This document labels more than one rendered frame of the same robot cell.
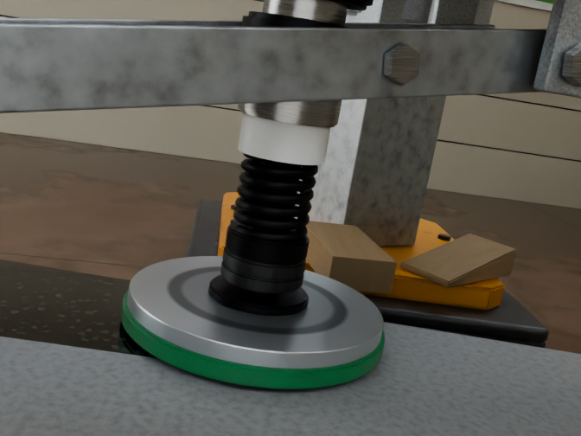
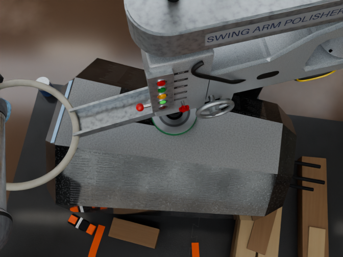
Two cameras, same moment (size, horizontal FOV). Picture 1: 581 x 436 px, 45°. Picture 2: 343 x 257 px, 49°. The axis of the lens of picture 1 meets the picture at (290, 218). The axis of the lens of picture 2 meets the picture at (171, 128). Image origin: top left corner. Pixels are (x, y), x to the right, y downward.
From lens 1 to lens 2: 147 cm
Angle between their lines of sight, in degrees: 59
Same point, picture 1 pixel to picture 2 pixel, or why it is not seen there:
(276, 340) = (173, 129)
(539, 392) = (221, 130)
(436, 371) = (204, 125)
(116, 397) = (150, 138)
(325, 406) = (180, 138)
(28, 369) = (138, 131)
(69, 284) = not seen: hidden behind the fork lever
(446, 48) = not seen: hidden behind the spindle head
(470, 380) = (210, 127)
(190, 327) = (160, 126)
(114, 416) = (150, 143)
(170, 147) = not seen: outside the picture
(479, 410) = (206, 137)
